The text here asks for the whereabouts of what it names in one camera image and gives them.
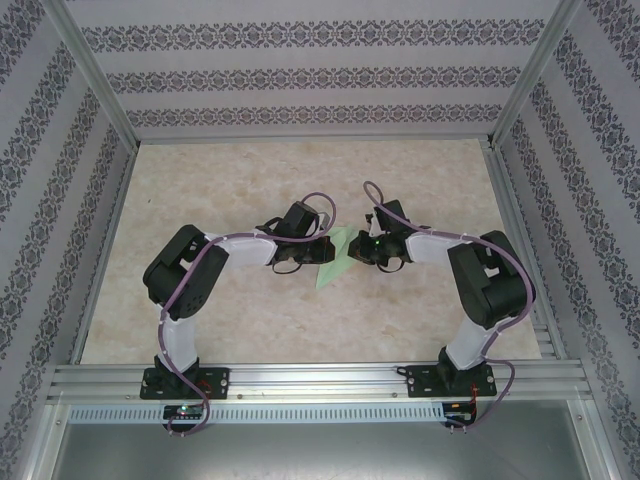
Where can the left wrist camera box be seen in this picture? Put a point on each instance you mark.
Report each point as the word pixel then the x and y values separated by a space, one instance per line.
pixel 324 225

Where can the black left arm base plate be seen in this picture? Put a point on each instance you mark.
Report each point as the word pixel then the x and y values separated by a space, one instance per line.
pixel 220 382

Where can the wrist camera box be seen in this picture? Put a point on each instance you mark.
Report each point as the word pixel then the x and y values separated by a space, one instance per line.
pixel 324 225
pixel 372 227

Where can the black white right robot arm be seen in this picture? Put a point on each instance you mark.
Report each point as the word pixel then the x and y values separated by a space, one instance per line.
pixel 492 290

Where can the grey sheet metal panel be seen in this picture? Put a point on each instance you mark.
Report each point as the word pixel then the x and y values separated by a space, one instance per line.
pixel 320 455

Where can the long aluminium mounting rail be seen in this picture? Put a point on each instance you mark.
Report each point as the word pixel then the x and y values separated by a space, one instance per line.
pixel 320 380

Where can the small circuit board orange part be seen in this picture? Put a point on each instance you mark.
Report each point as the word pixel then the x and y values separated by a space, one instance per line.
pixel 457 407

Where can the aluminium table edge rail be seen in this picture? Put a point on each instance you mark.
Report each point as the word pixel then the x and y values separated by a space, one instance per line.
pixel 106 250
pixel 522 250

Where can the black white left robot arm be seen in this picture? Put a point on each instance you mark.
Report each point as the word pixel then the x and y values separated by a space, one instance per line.
pixel 180 280

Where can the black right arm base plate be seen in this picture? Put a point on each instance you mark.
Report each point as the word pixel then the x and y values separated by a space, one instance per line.
pixel 420 385

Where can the small circuit board green light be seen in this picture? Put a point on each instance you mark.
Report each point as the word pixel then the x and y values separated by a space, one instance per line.
pixel 182 411

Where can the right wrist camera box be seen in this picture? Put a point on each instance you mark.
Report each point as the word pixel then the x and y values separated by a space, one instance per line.
pixel 372 227

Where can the light green paper sheet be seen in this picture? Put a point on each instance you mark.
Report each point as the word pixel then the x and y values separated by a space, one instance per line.
pixel 335 270

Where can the aluminium frame post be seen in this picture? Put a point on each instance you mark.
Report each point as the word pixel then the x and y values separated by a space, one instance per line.
pixel 531 75
pixel 96 75

